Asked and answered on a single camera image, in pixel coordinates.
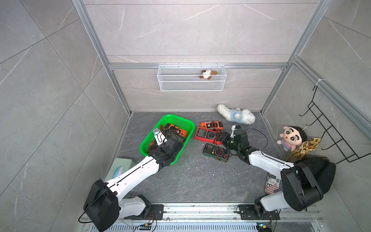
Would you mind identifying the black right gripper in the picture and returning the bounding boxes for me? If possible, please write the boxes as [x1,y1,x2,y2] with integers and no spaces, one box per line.
[216,131,240,153]

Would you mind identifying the dark green multimeter yellow button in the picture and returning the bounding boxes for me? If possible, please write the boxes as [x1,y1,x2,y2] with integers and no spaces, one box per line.
[203,144,232,162]

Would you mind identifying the orange multimeter back side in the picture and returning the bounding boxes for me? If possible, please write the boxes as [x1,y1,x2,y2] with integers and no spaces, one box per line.
[199,121,224,131]

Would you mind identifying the orange multimeter with black leads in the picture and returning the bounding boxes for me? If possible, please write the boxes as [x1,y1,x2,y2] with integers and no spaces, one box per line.
[163,123,188,138]

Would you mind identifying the red multimeter with leads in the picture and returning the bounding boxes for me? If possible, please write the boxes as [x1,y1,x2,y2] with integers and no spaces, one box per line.
[195,127,222,146]

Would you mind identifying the green plastic basket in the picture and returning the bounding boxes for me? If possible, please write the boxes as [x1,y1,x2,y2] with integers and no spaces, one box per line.
[139,114,195,165]

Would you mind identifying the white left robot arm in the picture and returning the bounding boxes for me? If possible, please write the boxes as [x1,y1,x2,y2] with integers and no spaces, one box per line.
[83,135,185,232]

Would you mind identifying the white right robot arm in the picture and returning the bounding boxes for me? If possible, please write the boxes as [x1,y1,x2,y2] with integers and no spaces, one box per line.
[219,129,324,214]

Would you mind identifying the white plush dog blue shirt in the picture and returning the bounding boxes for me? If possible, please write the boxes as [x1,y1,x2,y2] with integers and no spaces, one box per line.
[217,104,256,125]

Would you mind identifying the pale green plastic bin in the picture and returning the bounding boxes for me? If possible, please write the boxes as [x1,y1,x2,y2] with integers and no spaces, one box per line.
[104,158,136,182]

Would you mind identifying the newspaper flag print pouch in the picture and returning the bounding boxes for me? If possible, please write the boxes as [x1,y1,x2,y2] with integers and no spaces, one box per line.
[265,174,281,194]

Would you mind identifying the cartoon boy plush doll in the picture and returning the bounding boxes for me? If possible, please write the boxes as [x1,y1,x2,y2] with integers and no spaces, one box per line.
[277,126,307,152]

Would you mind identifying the leopard print cloth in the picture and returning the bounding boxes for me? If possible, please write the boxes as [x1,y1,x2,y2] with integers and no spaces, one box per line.
[287,138,322,161]

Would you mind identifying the small brown white plush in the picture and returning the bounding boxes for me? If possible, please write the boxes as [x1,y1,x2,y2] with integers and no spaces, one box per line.
[199,69,218,80]

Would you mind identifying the black fabric bag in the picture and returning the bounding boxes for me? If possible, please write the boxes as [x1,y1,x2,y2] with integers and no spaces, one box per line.
[295,156,336,194]

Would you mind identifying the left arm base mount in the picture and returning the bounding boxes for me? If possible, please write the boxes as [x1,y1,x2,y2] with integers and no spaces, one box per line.
[120,194,164,220]

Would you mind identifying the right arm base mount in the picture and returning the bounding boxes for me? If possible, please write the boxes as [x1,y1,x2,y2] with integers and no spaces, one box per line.
[235,197,280,220]

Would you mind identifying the black wire wall rack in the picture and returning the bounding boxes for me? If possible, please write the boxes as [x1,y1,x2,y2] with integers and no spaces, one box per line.
[299,86,371,164]

